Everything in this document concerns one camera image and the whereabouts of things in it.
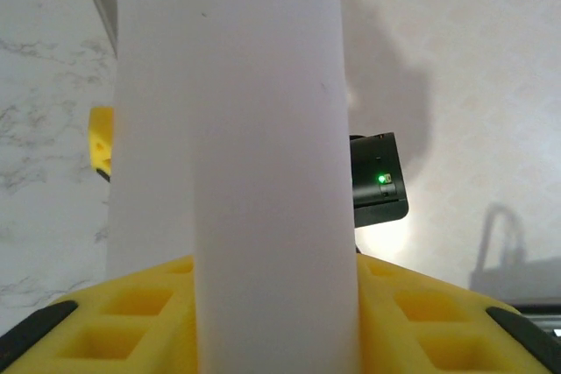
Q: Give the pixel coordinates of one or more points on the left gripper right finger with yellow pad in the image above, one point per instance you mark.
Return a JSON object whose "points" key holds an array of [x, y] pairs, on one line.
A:
{"points": [[438, 330]]}

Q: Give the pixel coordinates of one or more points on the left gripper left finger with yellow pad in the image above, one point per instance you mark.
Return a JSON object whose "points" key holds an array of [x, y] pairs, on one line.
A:
{"points": [[109, 326]]}

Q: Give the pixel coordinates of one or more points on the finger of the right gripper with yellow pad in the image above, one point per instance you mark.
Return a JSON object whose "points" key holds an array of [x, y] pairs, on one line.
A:
{"points": [[101, 137]]}

